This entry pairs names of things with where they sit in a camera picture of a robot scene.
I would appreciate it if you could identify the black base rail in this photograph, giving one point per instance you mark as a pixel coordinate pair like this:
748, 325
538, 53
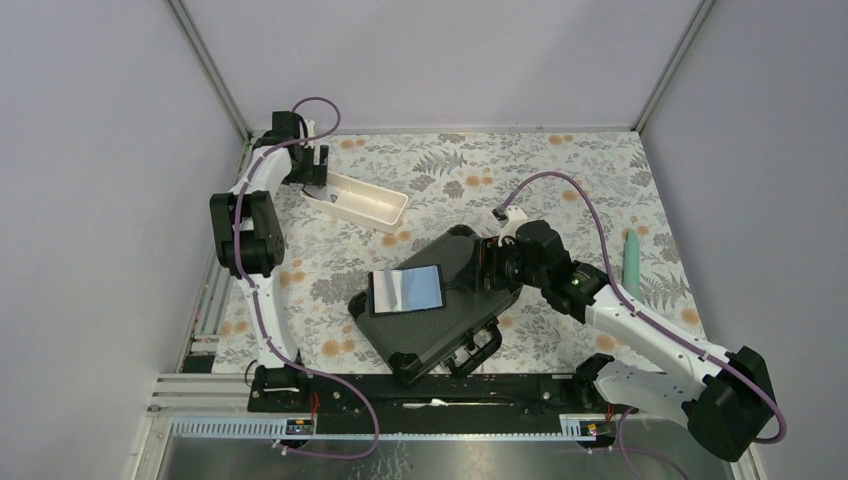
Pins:
487, 404

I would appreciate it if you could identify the floral tablecloth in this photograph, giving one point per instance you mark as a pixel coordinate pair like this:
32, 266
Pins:
592, 188

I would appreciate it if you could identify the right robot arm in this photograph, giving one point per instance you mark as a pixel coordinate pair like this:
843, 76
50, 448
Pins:
724, 399

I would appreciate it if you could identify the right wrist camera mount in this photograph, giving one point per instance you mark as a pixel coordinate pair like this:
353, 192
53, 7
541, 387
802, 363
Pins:
510, 219

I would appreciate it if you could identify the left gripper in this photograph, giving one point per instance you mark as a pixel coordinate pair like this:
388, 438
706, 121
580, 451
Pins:
314, 173

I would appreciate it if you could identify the mint green tube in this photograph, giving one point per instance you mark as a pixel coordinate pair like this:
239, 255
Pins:
631, 275

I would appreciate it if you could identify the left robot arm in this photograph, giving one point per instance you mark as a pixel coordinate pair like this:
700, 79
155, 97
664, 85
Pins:
250, 244

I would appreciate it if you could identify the credit card in tray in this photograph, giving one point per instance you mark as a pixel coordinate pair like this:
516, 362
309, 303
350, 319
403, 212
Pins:
327, 194

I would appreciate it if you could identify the white plastic tray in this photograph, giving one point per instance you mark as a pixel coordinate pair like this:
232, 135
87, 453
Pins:
361, 203

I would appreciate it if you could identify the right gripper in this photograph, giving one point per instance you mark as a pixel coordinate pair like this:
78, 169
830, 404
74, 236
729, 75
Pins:
488, 261

